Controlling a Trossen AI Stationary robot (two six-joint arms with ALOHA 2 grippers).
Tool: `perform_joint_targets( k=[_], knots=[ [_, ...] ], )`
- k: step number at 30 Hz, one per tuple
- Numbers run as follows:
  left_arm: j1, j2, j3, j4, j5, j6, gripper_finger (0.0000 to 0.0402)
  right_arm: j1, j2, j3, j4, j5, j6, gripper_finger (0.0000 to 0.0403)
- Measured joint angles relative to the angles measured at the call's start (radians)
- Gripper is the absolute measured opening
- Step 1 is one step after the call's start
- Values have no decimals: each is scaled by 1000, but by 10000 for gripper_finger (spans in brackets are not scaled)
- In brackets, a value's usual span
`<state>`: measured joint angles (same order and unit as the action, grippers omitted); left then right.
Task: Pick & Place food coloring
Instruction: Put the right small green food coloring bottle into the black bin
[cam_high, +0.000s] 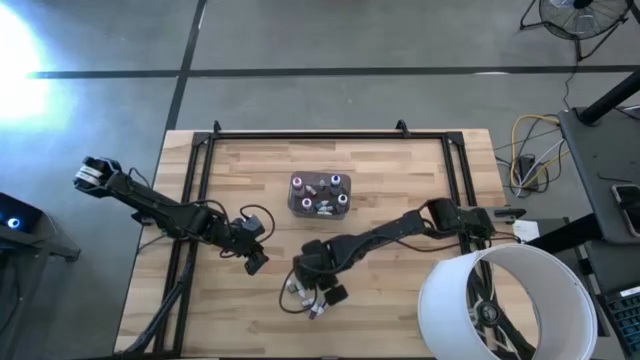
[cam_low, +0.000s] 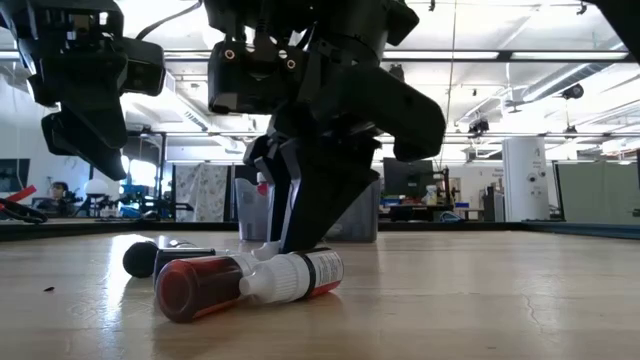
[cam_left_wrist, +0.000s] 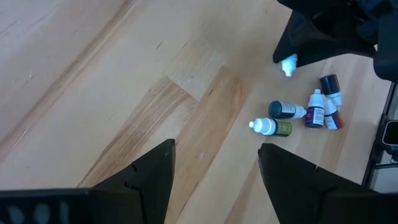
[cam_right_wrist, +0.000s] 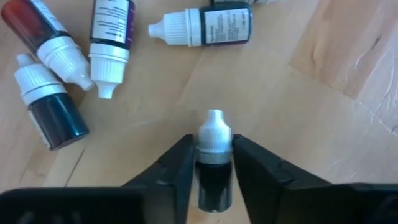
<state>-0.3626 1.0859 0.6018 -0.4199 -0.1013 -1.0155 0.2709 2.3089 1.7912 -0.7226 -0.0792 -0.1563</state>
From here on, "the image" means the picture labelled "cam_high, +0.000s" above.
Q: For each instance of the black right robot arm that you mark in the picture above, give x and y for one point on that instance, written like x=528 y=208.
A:
x=380 y=235

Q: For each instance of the small brown food coloring bottle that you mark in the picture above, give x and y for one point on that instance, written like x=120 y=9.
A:
x=322 y=306

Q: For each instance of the backlit black keyboard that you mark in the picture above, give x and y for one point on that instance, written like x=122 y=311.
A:
x=625 y=320

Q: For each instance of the black floor fan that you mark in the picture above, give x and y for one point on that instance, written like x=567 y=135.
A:
x=582 y=4

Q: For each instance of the small black food coloring bottle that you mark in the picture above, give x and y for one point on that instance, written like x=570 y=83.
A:
x=308 y=302

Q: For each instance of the black device with blue light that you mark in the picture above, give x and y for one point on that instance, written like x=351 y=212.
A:
x=25 y=210

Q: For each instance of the black smartphone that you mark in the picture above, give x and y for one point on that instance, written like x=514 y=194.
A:
x=630 y=210

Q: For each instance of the large white cylinder shade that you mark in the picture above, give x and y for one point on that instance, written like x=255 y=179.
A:
x=442 y=310

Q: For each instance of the white paper tag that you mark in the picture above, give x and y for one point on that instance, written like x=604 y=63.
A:
x=525 y=231

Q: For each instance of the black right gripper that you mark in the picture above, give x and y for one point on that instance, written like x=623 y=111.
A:
x=315 y=262

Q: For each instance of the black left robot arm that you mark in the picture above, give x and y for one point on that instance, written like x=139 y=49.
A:
x=150 y=205

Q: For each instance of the black power adapter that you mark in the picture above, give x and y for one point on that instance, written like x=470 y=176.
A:
x=526 y=170

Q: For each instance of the small green food coloring bottle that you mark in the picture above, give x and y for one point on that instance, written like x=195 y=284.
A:
x=292 y=288

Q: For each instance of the translucent grey plastic bin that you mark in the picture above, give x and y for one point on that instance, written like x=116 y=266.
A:
x=300 y=216

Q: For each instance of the black pole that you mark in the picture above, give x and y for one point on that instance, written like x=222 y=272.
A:
x=612 y=97

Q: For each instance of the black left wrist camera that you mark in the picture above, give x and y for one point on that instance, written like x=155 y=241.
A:
x=252 y=225

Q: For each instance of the black stand base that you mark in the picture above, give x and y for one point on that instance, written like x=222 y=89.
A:
x=487 y=311

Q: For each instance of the small pale food coloring bottle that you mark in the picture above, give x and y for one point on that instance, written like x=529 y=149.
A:
x=302 y=291

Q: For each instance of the large black food coloring bottle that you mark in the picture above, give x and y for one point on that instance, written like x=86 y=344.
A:
x=342 y=200

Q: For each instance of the black aluminium rig frame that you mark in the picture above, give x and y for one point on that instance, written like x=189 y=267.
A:
x=375 y=135

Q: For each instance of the small dark red coloring bottle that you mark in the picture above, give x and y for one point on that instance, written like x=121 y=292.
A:
x=314 y=313

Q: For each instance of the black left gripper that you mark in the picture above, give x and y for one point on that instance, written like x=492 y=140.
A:
x=240 y=244

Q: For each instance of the grey desk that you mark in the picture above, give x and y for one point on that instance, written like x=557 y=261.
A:
x=595 y=160

